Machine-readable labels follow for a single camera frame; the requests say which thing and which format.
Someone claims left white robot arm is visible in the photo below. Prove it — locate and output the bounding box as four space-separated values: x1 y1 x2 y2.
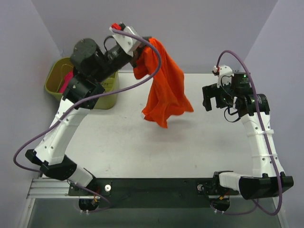
25 35 151 195

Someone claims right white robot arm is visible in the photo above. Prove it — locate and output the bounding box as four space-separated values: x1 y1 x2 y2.
202 66 294 200

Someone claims orange t shirt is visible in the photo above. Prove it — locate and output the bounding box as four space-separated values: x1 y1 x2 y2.
133 37 194 128

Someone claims aluminium front rail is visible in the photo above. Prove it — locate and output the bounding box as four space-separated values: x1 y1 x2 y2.
27 178 72 200

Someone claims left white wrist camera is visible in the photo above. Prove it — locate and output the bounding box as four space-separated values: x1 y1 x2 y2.
109 23 141 57

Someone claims olive green plastic basket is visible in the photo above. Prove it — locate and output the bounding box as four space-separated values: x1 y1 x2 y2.
44 57 120 110

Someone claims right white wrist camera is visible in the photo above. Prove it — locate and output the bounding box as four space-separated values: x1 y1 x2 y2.
212 65 234 88

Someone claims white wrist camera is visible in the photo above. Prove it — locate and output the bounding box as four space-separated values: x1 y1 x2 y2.
212 65 234 88
109 23 141 57

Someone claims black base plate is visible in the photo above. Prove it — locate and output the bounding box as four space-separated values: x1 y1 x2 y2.
68 178 239 209

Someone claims rolled pink t shirt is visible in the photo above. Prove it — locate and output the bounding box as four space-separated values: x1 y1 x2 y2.
59 71 74 94

